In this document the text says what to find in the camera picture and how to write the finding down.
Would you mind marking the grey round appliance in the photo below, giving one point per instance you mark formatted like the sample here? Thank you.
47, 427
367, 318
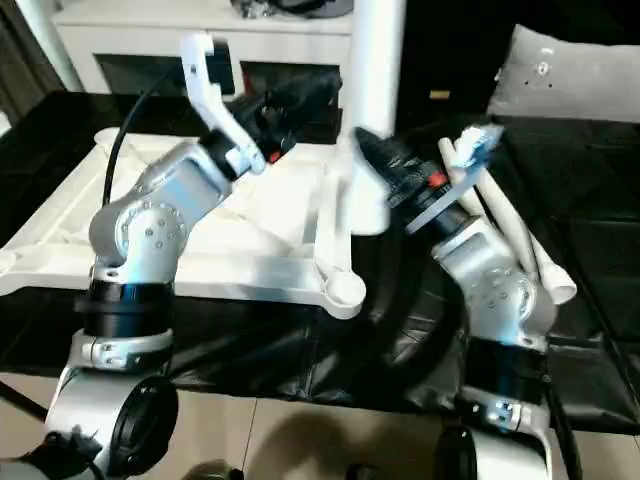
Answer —
300, 6

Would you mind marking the white plastic table top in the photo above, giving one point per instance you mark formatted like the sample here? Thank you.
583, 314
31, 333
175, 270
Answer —
250, 240

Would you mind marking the white plastic table leg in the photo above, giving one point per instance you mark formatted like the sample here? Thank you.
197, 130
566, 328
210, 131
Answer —
372, 100
452, 155
555, 280

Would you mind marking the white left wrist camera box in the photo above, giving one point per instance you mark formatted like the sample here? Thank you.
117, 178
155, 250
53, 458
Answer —
215, 100

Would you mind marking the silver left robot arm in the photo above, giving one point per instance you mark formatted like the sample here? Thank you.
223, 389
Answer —
150, 230

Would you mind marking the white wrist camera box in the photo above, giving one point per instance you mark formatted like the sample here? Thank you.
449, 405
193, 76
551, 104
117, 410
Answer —
215, 100
460, 180

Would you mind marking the small yellow label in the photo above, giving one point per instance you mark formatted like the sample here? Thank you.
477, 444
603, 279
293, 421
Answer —
440, 95

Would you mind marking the dark grey curtain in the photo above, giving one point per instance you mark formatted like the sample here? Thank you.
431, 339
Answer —
20, 50

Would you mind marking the grey cushion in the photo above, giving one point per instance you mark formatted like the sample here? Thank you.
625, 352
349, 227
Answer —
570, 80

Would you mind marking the black work mat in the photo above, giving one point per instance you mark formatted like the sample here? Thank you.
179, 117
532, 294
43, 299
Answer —
300, 350

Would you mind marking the white glass-door sideboard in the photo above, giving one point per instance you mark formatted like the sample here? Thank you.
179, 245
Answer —
150, 40

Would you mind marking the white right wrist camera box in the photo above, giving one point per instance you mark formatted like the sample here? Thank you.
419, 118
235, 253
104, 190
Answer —
460, 180

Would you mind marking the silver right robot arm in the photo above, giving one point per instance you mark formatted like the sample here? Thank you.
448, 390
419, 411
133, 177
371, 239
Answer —
495, 290

